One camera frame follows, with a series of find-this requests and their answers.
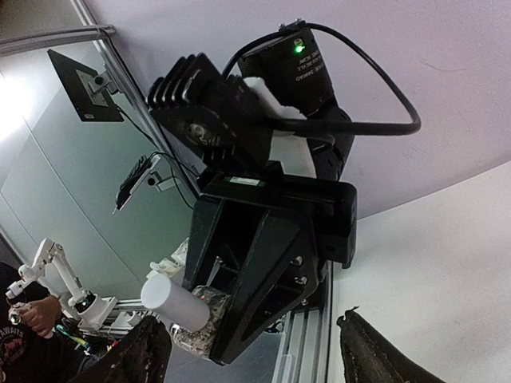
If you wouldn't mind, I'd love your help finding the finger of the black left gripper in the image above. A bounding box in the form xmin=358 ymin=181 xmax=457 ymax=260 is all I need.
xmin=209 ymin=209 xmax=323 ymax=365

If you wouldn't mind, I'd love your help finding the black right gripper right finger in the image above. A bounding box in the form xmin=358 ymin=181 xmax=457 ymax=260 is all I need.
xmin=337 ymin=307 xmax=442 ymax=383

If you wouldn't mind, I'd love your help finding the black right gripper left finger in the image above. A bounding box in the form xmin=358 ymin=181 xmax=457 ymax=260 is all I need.
xmin=75 ymin=316 xmax=172 ymax=383

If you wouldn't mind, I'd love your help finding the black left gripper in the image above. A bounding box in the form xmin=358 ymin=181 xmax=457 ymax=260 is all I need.
xmin=183 ymin=26 xmax=356 ymax=291

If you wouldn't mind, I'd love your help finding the white nail polish cap brush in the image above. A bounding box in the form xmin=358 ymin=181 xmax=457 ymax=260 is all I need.
xmin=141 ymin=274 xmax=210 ymax=332

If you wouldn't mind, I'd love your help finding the clear nail polish bottle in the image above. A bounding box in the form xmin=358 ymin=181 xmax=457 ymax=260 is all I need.
xmin=170 ymin=286 xmax=231 ymax=359

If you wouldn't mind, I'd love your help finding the plastic bag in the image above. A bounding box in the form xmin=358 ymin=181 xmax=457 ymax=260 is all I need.
xmin=146 ymin=238 xmax=188 ymax=285

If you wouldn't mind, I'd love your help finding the person in dark clothes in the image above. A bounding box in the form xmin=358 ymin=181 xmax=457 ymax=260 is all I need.
xmin=1 ymin=263 xmax=100 ymax=382

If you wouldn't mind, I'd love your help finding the aluminium front rail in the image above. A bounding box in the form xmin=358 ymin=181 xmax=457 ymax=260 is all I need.
xmin=272 ymin=262 xmax=334 ymax=382

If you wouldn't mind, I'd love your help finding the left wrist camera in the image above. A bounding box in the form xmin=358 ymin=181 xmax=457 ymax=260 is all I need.
xmin=146 ymin=53 xmax=316 ymax=176

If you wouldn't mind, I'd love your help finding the black wall monitor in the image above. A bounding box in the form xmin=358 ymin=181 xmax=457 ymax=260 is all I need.
xmin=47 ymin=49 xmax=124 ymax=122

